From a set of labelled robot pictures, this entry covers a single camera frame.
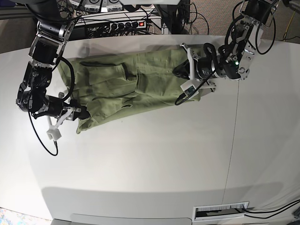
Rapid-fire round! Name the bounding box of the grey metal table frame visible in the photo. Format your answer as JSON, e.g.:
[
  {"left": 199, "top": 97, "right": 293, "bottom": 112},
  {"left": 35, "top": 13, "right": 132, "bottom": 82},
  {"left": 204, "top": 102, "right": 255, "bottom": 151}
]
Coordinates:
[{"left": 154, "top": 4, "right": 173, "bottom": 35}]

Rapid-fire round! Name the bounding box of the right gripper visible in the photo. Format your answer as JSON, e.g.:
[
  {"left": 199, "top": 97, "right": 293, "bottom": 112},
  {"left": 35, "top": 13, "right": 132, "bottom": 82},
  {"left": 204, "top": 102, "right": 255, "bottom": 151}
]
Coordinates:
[{"left": 32, "top": 95, "right": 90, "bottom": 121}]

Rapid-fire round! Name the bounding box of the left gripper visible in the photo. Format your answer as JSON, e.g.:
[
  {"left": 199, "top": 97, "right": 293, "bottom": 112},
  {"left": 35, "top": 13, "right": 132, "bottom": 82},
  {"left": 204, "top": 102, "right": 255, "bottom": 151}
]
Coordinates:
[{"left": 172, "top": 43, "right": 219, "bottom": 80}]

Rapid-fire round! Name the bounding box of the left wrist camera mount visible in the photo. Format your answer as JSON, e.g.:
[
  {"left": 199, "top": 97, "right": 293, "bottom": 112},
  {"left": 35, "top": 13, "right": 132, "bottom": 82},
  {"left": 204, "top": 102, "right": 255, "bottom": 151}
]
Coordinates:
[{"left": 179, "top": 43, "right": 217, "bottom": 97}]

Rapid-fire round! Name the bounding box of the yellow cable on floor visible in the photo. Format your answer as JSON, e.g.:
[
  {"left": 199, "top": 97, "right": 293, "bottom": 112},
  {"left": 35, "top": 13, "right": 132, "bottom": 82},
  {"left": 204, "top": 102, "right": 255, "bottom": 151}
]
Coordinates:
[{"left": 282, "top": 9, "right": 300, "bottom": 42}]

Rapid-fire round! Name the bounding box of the table cable grommet slot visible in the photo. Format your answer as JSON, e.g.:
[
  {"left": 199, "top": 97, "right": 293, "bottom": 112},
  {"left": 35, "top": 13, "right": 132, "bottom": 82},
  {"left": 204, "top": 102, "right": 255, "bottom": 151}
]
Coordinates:
[{"left": 192, "top": 201, "right": 249, "bottom": 222}]

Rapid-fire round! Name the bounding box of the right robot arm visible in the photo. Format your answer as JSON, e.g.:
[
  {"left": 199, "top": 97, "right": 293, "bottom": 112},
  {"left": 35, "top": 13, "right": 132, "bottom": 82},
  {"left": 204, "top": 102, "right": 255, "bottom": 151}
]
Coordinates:
[{"left": 16, "top": 0, "right": 90, "bottom": 120}]

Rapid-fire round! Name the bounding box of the black power strip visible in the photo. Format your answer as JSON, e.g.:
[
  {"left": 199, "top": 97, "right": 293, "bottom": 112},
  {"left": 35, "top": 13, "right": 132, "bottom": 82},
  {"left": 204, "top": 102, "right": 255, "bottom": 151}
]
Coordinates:
[{"left": 85, "top": 21, "right": 149, "bottom": 38}]

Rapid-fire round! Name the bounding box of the green T-shirt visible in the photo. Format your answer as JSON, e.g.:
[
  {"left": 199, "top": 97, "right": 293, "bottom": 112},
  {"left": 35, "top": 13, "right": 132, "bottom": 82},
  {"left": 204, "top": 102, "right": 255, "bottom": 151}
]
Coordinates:
[{"left": 58, "top": 49, "right": 188, "bottom": 133}]

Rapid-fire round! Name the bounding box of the black cable at grommet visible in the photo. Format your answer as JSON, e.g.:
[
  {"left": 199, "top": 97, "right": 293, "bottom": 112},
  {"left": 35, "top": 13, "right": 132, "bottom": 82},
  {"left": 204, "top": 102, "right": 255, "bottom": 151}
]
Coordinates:
[{"left": 242, "top": 199, "right": 300, "bottom": 219}]

